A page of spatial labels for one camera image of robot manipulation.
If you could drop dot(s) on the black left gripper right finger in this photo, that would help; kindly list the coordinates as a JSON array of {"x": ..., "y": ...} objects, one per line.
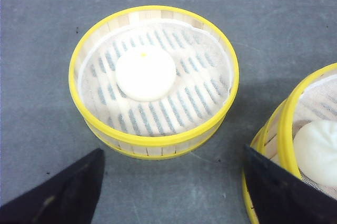
[{"x": 301, "y": 203}]

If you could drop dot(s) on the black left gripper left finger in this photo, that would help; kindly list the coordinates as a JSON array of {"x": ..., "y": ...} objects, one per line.
[{"x": 71, "y": 196}]

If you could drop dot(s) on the white bun rear left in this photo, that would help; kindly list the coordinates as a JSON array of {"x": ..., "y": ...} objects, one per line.
[{"x": 315, "y": 151}]

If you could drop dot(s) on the white mesh liner stacked basket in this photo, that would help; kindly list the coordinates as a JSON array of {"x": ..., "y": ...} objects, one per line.
[{"x": 314, "y": 135}]

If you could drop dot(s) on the round white bun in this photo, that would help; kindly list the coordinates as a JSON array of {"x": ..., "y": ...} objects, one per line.
[{"x": 146, "y": 74}]

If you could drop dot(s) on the white mesh steamer liner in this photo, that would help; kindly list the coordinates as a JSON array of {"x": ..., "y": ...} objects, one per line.
[{"x": 202, "y": 86}]

